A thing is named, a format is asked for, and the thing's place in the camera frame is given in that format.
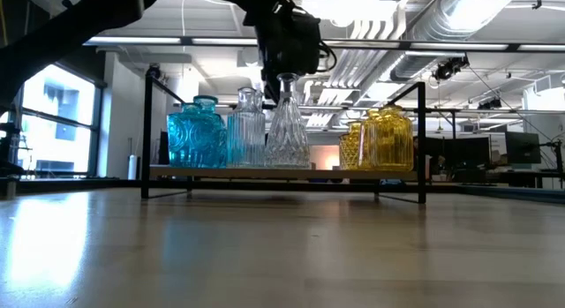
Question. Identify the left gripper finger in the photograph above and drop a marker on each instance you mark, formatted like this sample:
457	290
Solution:
271	87

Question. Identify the clear flared glass vase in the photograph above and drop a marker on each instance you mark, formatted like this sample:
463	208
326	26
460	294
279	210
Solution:
249	96

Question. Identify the slender clear cut-glass vase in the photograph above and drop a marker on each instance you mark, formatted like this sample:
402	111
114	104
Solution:
287	140

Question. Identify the clear ribbed glass vase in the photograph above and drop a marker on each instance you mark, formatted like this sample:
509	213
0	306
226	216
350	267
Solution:
246	140

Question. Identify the yellow square glass bottle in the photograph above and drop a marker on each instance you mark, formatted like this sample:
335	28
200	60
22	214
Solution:
350	149

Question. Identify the teal embossed glass vase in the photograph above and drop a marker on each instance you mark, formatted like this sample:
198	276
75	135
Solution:
185	140

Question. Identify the tall yellow glass vase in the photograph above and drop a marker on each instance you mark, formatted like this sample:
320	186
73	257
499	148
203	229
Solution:
366	140

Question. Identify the yellow ribbed glass vase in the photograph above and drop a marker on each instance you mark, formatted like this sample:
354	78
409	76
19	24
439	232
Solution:
393	140

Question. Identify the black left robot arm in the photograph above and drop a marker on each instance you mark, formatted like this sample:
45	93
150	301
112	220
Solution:
66	30

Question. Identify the black-framed wooden shelf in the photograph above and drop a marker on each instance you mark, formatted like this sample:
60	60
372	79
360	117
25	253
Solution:
282	173

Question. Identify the black bar with light strips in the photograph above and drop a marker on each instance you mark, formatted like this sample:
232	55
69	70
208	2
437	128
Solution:
176	41

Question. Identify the black round spotlight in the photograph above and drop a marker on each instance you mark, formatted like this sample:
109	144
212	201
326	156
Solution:
155	72

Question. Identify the white cylinder roll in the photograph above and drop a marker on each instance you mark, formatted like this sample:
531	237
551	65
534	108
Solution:
132	167

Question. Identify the orange-white carton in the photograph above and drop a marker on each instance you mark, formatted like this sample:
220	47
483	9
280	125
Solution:
430	167

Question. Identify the black computer monitor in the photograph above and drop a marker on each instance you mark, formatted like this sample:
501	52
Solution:
463	151
522	147

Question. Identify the large window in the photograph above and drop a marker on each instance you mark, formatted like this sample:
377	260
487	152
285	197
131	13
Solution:
57	122

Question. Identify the black articulated stand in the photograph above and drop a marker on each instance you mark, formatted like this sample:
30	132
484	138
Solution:
557	162

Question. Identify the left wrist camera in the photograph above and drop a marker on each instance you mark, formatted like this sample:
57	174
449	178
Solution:
309	39

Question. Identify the black aluminium table frame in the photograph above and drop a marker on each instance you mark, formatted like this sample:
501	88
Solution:
265	185

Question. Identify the black ceiling-mounted camera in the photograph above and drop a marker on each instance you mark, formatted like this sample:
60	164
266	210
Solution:
450	67
490	102

